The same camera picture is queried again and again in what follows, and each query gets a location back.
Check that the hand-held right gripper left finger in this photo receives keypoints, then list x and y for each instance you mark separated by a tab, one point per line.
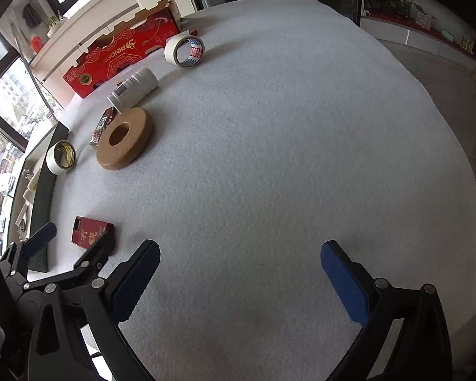
137	281

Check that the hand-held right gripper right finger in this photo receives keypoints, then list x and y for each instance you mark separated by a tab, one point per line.
346	281

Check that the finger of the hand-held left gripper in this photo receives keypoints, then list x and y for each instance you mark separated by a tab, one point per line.
41	240
101	248

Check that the red card box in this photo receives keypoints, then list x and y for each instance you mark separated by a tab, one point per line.
87	232

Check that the grey rectangular tray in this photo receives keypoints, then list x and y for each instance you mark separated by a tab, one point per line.
43	190

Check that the tape roll with yellow print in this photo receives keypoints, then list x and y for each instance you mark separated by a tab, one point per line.
52	162

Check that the brown paper tape roll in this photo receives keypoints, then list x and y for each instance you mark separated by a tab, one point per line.
137	135

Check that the small dark patterned box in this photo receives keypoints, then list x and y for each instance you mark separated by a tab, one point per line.
101	125

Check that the white bottle with grey label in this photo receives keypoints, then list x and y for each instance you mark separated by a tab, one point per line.
142	83

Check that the white tape roll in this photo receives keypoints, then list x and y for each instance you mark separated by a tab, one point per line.
170	49

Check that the red cardboard box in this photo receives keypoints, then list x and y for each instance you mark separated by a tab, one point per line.
115	55

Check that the red hanging ornament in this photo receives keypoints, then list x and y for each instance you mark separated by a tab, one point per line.
35	43

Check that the green plant in white pot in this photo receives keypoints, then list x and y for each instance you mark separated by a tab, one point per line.
52	26

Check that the dark hanging garment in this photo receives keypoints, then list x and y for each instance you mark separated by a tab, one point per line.
31	14

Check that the white cabinet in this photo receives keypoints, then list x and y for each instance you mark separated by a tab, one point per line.
95	20

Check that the white side ledge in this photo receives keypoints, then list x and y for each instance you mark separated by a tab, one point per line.
400	31

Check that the green potted plants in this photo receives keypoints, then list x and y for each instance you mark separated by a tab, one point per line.
388	0

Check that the black window frame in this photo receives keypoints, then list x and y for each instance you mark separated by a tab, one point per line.
8	125

